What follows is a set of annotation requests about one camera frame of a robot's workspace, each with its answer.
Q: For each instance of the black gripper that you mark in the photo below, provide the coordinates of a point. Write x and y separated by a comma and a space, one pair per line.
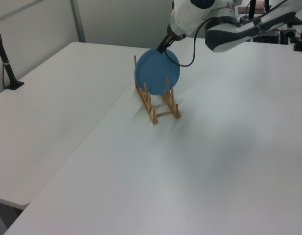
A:
169, 40

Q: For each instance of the blue round plate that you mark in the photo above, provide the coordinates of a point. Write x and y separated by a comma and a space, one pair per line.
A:
155, 71

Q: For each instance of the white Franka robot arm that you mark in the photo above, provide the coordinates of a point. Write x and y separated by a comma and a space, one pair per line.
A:
185, 14

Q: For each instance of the wooden plate rack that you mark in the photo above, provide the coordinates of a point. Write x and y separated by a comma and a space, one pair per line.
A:
154, 118

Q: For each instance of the thin black pole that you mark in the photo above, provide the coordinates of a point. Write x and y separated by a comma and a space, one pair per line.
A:
252, 9

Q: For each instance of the brown cardboard box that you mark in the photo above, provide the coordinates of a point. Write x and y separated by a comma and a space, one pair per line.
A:
259, 9

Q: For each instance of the dark lab equipment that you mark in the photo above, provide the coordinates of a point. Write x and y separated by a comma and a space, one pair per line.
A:
275, 36

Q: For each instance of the black stand with white tie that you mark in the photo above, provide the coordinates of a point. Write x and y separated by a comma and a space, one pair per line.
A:
8, 71

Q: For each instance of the grey metal partition post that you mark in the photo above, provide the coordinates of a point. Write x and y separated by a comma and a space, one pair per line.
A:
77, 22

